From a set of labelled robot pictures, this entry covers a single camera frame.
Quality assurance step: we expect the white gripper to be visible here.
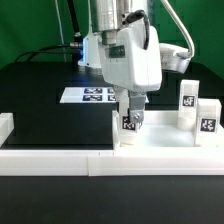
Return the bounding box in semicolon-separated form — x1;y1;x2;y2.
99;25;162;123

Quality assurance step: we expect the white square table top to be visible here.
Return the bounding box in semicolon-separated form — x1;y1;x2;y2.
112;111;224;149

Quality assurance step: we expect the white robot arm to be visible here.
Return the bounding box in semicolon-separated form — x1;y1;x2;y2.
83;0;162;124

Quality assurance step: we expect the white marker sheet with tags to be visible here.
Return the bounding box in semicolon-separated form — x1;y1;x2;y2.
60;87;128;104

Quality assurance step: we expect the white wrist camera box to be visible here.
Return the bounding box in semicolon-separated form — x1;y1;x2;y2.
159;43;191;73

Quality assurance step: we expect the grey camera cable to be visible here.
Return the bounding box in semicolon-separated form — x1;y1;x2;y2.
159;0;196;58

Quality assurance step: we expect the white U-shaped fence wall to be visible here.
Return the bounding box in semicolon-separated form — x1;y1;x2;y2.
0;114;224;176

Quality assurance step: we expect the black cable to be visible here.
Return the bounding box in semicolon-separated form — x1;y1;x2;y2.
13;0;84;64

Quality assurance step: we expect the thin white cable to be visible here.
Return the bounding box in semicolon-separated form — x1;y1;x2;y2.
54;0;68;63

